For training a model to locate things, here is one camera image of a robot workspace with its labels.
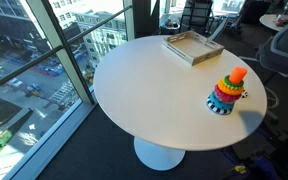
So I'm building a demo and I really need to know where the yellow label tag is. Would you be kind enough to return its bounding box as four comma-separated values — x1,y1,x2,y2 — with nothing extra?
235,165,249,175

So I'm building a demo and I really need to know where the white table pedestal base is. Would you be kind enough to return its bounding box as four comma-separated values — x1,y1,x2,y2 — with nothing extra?
133,136,187,172

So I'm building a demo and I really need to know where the orange toy stacking post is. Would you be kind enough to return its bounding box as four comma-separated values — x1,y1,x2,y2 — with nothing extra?
228,65,249,85

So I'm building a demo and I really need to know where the small round white table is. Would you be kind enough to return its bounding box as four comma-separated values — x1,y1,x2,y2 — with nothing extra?
259,13,288,33

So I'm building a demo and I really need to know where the black white striped toy base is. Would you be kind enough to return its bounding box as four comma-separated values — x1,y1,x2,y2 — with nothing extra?
205,96,235,116

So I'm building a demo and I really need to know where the grey window frame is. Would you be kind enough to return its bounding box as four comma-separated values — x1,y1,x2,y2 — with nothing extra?
0,0,136,180

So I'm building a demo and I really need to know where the black waste bin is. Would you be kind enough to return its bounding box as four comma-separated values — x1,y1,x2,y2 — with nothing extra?
159,18,182,36

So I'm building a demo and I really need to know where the light wooden tray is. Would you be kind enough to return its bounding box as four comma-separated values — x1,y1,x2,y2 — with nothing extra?
161,30,225,67

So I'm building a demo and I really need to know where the blue toy ring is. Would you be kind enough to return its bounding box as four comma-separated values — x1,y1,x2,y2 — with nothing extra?
207,91,236,111

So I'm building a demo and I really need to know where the green toy ring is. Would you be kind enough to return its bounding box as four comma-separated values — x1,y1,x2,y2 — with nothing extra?
223,75,245,91

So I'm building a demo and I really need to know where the orange honeycomb toy ring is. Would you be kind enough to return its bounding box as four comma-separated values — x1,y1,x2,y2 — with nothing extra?
217,78,245,97

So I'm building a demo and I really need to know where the black mesh chair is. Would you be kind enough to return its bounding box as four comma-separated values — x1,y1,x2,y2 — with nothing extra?
178,0,215,34

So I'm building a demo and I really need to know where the magenta toy ring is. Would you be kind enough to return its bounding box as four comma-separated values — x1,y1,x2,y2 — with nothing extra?
213,84,242,103

